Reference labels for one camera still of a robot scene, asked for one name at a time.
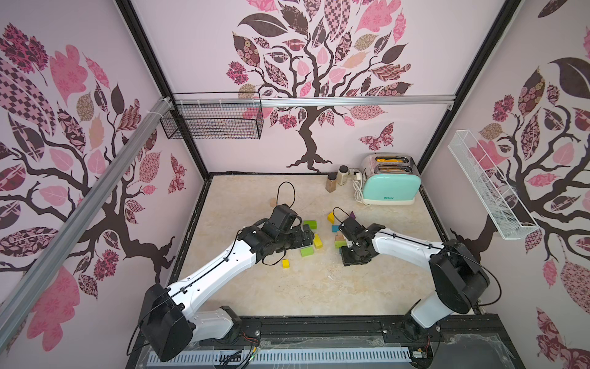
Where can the aluminium rail left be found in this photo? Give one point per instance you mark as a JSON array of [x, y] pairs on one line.
[[29, 289]]

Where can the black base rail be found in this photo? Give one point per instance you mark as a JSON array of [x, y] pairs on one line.
[[391, 328]]

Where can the aluminium rail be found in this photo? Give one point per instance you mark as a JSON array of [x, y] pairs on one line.
[[326, 101], [29, 289]]

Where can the white wire shelf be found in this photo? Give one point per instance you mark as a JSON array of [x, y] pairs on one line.
[[508, 213]]

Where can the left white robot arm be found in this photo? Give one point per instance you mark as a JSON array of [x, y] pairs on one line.
[[169, 317]]

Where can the mint green toaster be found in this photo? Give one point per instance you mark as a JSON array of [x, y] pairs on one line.
[[389, 179]]

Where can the black wire basket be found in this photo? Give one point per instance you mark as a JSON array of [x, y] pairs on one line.
[[215, 115]]

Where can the brown spice jar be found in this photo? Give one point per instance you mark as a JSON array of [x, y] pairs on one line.
[[331, 182]]

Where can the white cable duct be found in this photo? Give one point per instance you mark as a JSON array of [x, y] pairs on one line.
[[286, 357]]

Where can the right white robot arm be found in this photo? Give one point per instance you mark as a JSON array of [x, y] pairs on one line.
[[459, 280]]

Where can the aluminium rail back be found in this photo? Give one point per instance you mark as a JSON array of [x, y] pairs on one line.
[[326, 101]]

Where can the yellow rectangular block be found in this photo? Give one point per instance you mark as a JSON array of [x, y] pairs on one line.
[[317, 242]]

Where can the pale spice jar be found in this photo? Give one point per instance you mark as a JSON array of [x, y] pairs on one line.
[[342, 175]]

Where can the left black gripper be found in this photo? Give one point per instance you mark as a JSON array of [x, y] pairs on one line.
[[306, 239]]

